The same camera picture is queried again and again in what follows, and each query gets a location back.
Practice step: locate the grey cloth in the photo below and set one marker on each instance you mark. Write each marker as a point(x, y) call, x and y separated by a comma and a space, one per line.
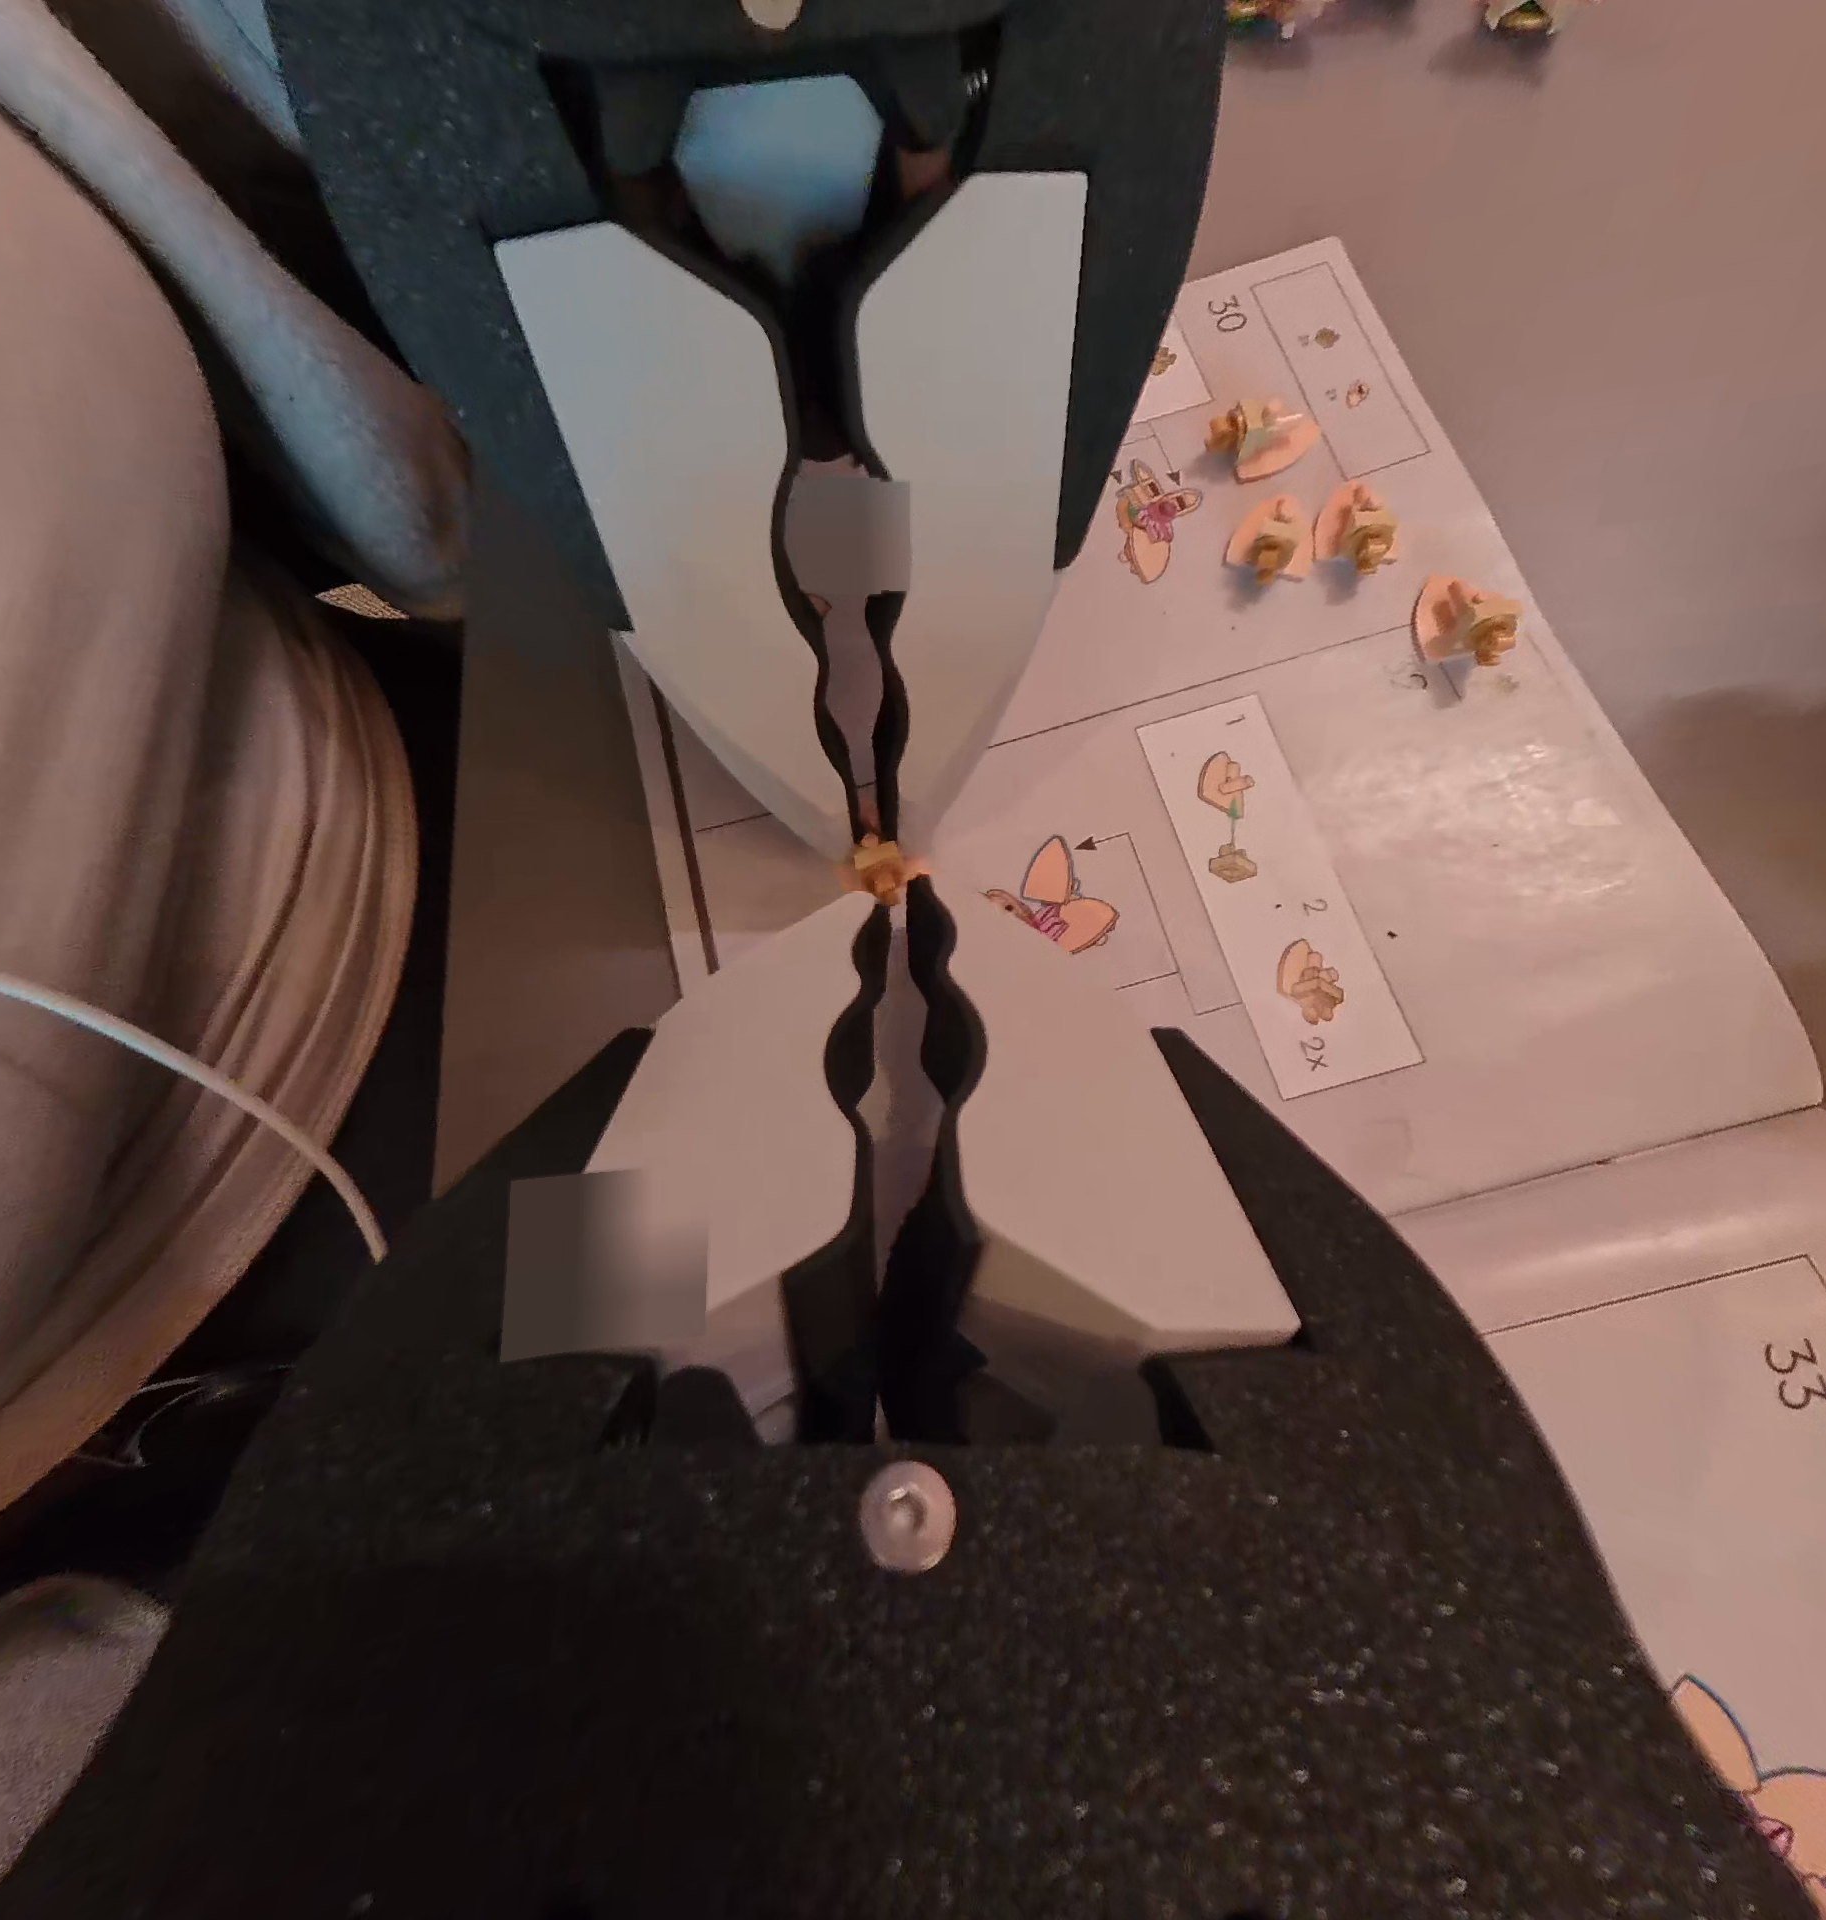
point(42, 1755)

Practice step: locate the toy brick flower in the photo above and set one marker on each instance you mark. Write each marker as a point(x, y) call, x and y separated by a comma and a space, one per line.
point(1273, 11)
point(1528, 11)

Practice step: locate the beige desk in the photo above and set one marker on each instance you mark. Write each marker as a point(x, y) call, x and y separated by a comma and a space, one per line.
point(1603, 375)

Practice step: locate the tan toy brick petal piece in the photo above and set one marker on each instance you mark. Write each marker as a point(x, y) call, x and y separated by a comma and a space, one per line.
point(1261, 442)
point(1269, 540)
point(1355, 528)
point(1459, 618)

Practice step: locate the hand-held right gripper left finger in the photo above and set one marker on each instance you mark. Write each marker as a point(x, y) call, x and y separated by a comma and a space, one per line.
point(748, 1080)

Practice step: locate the toy brick instruction booklet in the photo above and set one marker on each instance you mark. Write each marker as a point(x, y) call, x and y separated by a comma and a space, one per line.
point(1528, 930)

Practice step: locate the person's pale clothing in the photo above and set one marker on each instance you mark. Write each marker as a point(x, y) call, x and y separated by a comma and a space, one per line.
point(102, 750)

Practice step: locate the small tan toy brick piece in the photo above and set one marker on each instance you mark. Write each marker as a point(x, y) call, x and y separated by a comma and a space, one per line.
point(883, 866)

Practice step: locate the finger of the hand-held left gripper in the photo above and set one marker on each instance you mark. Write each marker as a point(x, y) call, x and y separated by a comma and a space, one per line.
point(659, 496)
point(988, 451)

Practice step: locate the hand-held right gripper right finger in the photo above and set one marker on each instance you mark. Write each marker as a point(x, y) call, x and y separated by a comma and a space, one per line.
point(1093, 1155)

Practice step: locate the person's left forearm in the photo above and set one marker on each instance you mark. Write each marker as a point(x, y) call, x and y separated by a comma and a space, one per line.
point(297, 345)

